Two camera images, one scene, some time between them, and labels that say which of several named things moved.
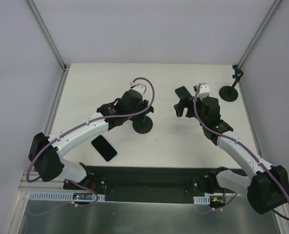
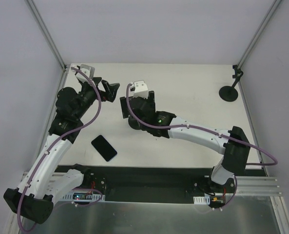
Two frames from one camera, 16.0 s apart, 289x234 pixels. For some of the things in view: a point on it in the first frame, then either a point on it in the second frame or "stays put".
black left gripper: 145,107 -> 103,91
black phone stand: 229,93 stays put
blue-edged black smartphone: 104,147 stays put
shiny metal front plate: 46,216 stays put
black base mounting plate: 147,184 stays put
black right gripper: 185,102 -> 124,107
